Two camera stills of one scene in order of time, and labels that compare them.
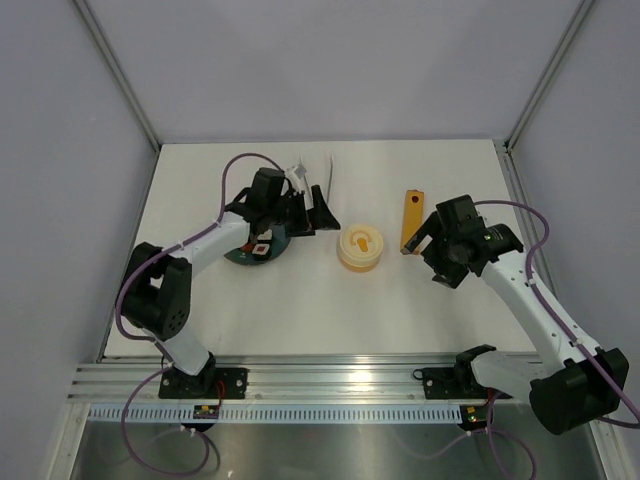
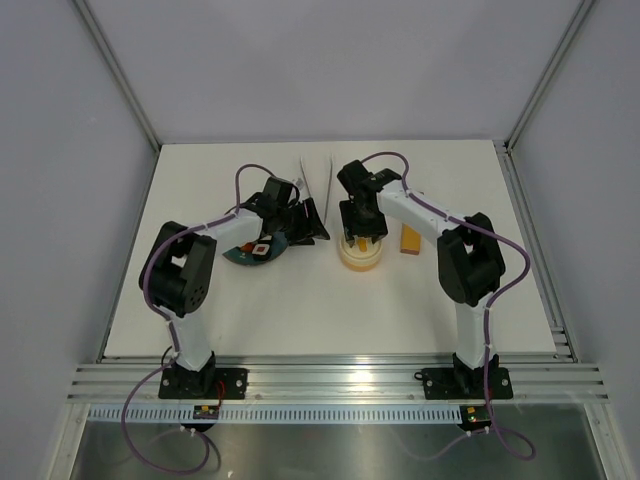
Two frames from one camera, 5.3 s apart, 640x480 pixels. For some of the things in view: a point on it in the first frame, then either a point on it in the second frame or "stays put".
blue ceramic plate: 280,239 stays put
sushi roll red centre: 261,249 stays put
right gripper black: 448,274 -> 378,230
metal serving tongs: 329,181 stays put
